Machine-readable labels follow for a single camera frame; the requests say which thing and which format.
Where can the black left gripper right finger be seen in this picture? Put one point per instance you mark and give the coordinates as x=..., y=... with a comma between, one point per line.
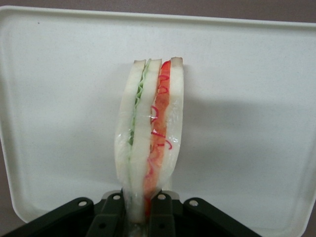
x=161, y=217

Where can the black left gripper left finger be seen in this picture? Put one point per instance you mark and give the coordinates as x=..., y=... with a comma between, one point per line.
x=108, y=217

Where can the triangle sandwich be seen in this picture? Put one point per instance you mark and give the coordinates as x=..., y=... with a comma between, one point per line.
x=148, y=128

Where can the beige plastic tray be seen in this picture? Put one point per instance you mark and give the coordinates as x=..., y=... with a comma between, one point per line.
x=234, y=98

